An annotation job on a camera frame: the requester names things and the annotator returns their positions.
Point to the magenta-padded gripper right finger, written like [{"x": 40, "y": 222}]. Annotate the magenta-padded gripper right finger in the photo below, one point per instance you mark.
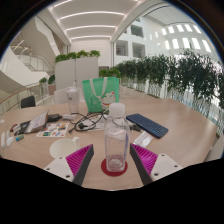
[{"x": 165, "y": 166}]

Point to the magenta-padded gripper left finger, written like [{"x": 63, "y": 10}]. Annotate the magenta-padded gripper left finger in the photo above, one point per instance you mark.
[{"x": 58, "y": 166}]

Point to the clear plastic water bottle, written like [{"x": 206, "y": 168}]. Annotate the clear plastic water bottle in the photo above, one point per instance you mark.
[{"x": 116, "y": 143}]

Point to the white cup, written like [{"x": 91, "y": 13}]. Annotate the white cup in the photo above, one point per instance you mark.
[{"x": 63, "y": 147}]

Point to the clear plastic packet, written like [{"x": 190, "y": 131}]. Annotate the clear plastic packet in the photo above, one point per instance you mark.
[{"x": 143, "y": 139}]

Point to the colourful sticker sheet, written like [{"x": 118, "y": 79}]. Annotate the colourful sticker sheet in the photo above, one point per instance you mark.
[{"x": 53, "y": 130}]

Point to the dark blue keyboard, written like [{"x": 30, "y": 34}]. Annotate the dark blue keyboard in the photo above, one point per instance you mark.
[{"x": 146, "y": 125}]

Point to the open paper notebook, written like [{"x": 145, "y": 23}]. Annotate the open paper notebook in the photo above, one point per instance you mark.
[{"x": 37, "y": 122}]

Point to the black power adapter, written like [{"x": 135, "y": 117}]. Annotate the black power adapter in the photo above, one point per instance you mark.
[{"x": 54, "y": 117}]

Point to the flat round red coaster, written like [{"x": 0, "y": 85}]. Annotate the flat round red coaster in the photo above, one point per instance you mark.
[{"x": 115, "y": 174}]

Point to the white charger block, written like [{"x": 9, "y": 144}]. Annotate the white charger block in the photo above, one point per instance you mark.
[{"x": 69, "y": 117}]

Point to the white chair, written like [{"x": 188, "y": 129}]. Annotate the white chair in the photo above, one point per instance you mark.
[
  {"x": 216, "y": 150},
  {"x": 60, "y": 96}
]

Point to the black and red case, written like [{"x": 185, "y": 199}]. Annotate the black and red case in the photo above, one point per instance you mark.
[{"x": 13, "y": 127}]

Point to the tall clear shaker bottle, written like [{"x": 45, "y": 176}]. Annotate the tall clear shaker bottle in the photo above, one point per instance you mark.
[{"x": 72, "y": 100}]

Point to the black chair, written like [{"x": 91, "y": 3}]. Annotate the black chair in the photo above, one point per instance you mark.
[{"x": 28, "y": 101}]

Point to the glass balustrade with handrail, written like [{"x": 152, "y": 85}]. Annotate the glass balustrade with handrail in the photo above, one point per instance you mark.
[{"x": 16, "y": 96}]

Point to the green tote bag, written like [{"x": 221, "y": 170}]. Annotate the green tote bag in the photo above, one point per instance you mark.
[{"x": 100, "y": 93}]

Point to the low green potted plants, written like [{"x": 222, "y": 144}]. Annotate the low green potted plants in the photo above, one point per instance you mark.
[
  {"x": 46, "y": 80},
  {"x": 77, "y": 55},
  {"x": 110, "y": 72}
]

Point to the tall leafy green trees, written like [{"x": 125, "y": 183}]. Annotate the tall leafy green trees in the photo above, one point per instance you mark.
[{"x": 166, "y": 75}]

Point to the white cabinet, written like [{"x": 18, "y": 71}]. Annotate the white cabinet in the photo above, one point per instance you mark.
[{"x": 76, "y": 73}]

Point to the ceiling light strips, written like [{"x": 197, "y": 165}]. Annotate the ceiling light strips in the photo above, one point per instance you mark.
[{"x": 91, "y": 14}]

